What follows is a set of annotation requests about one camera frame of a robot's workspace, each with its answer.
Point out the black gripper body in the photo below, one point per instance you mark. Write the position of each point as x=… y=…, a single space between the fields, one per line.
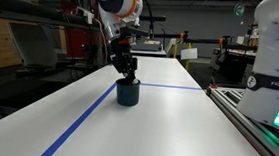
x=122 y=56

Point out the marker with white barrel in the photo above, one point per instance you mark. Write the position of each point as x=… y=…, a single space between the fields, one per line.
x=134 y=82

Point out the dark green mug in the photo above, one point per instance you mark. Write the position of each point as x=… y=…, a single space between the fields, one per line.
x=127 y=93

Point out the red cabinet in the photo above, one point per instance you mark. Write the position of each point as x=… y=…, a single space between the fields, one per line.
x=77 y=43

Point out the white power strip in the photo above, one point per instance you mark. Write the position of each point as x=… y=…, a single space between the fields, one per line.
x=85 y=14

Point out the white paper sign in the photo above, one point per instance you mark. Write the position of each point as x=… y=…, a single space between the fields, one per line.
x=189 y=54

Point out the long blue tape line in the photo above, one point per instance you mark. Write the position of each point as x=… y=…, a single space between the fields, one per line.
x=79 y=120

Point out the grey chair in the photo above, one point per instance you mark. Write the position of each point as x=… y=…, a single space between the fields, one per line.
x=35 y=46

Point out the black bar camera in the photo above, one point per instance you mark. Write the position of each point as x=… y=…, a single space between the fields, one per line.
x=152 y=18

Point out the yellow post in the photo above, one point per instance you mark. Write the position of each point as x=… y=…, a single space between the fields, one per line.
x=174 y=50
x=187 y=60

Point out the black camera mount boom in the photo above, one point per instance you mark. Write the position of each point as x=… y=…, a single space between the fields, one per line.
x=196 y=40

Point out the aluminium rail base frame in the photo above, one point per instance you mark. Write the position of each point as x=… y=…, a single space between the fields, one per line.
x=243 y=119

